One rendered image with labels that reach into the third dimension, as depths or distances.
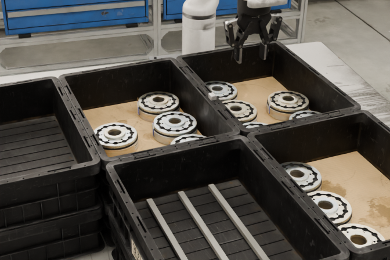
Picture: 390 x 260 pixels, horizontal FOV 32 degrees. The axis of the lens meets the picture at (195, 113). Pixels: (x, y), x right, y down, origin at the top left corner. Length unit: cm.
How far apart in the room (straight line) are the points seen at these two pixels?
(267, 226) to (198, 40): 71
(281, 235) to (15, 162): 60
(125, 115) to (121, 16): 187
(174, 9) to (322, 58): 140
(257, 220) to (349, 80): 94
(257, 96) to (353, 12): 301
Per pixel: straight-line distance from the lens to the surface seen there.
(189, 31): 186
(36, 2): 341
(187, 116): 159
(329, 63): 227
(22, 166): 150
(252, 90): 178
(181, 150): 134
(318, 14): 462
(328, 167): 150
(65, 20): 345
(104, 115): 166
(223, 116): 147
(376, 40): 431
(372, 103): 206
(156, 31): 355
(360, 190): 145
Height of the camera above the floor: 166
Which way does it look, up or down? 30 degrees down
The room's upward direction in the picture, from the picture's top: 1 degrees clockwise
